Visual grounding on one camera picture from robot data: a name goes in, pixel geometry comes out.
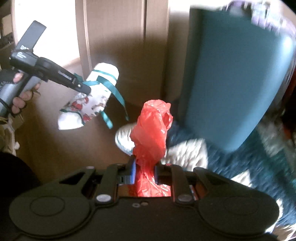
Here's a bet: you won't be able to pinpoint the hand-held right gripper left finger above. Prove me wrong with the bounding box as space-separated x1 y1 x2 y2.
59 156 137 205

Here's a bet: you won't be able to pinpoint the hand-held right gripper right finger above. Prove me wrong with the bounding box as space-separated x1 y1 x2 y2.
154 163 229 205

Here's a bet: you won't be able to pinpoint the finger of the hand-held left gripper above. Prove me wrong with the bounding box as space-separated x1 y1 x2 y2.
56 68 92 95

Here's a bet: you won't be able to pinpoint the white festive print gift bag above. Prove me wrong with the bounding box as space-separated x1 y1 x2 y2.
57 62 130 131

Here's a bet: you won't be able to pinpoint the red plastic bag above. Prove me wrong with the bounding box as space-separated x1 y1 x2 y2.
128 99 174 198

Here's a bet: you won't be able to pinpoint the person's left hand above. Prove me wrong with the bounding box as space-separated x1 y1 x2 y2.
10 71 41 116

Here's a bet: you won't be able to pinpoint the wooden door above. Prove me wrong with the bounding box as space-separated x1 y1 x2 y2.
75 0 171 102

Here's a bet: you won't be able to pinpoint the blue white shaggy rug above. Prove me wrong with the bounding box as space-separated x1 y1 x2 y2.
115 116 296 235

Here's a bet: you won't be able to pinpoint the person's dark trousers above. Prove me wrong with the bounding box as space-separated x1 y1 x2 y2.
0 152 43 241

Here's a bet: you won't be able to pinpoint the purple cloth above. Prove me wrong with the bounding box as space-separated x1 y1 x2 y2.
221 0 281 29

